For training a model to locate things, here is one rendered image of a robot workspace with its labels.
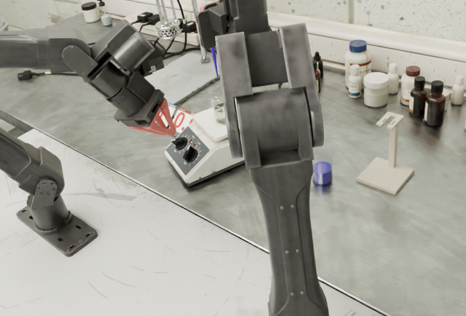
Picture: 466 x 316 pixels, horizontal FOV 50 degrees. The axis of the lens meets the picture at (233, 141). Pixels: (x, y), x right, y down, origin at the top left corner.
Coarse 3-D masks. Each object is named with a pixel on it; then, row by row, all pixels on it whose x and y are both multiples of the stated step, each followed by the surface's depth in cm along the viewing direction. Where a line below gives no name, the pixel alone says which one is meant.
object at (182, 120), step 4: (180, 112) 122; (184, 112) 122; (176, 116) 123; (180, 116) 122; (184, 116) 121; (188, 116) 121; (192, 116) 120; (176, 120) 122; (180, 120) 122; (184, 120) 121; (188, 120) 120; (192, 120) 119; (176, 124) 122; (180, 124) 121; (184, 124) 120; (188, 124) 120; (176, 128) 121; (180, 128) 121
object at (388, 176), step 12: (384, 120) 91; (396, 120) 90; (396, 132) 93; (396, 144) 95; (396, 156) 97; (372, 168) 99; (384, 168) 98; (396, 168) 98; (408, 168) 97; (360, 180) 97; (372, 180) 96; (384, 180) 95; (396, 180) 95; (396, 192) 93
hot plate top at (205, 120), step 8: (200, 112) 110; (208, 112) 110; (200, 120) 108; (208, 120) 107; (208, 128) 104; (216, 128) 104; (224, 128) 104; (208, 136) 103; (216, 136) 102; (224, 136) 102
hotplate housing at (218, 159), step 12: (204, 132) 107; (240, 132) 105; (216, 144) 102; (228, 144) 102; (168, 156) 109; (216, 156) 102; (228, 156) 104; (204, 168) 102; (216, 168) 104; (228, 168) 106; (192, 180) 102
